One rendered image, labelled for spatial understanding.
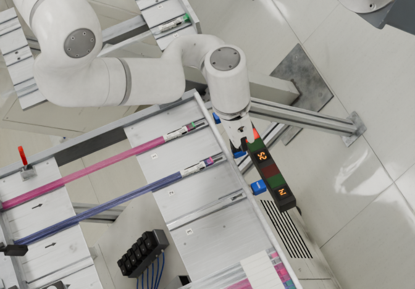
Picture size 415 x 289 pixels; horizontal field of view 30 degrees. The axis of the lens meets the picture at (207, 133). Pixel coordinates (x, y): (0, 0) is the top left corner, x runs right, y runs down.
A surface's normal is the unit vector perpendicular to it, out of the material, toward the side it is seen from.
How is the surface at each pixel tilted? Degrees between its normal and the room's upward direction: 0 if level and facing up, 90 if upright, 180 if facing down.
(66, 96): 79
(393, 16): 90
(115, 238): 0
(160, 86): 86
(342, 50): 0
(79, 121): 90
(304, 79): 0
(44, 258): 44
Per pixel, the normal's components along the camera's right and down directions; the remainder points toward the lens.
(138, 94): 0.53, 0.54
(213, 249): -0.11, -0.55
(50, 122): 0.39, 0.75
